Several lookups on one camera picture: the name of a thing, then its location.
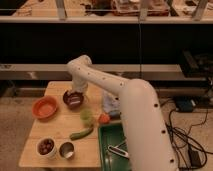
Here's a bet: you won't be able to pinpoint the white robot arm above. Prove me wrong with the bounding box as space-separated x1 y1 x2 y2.
67 55 179 171

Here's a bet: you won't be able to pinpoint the dark maroon bowl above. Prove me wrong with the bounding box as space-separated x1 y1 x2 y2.
63 91 84 110

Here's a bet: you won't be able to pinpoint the orange carrot toy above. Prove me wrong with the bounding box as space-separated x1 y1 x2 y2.
98 114 110 124

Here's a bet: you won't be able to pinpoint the green cucumber toy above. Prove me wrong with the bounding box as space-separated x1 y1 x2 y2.
69 127 94 141

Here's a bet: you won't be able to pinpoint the black cables on floor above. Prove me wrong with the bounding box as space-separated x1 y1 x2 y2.
159 98 213 169

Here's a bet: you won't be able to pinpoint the wooden table top board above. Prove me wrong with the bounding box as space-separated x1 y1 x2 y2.
19 81 101 171

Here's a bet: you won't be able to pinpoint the black power adapter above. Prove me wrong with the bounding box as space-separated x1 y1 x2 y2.
188 149 201 167

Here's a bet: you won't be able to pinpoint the white handled peeler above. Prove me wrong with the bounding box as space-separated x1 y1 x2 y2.
108 145 129 158

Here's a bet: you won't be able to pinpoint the white cup with brown balls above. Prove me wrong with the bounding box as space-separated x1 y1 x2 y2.
36 138 57 159

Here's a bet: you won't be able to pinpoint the orange bowl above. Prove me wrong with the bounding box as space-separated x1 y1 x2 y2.
32 96 58 119

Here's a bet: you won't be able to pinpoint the small metal cup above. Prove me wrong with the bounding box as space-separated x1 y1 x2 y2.
59 142 74 159

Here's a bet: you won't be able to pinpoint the blue grey cloth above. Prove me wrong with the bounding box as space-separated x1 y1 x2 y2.
102 91 120 119

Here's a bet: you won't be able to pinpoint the green plastic tray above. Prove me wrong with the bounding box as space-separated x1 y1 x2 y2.
98 123 131 171

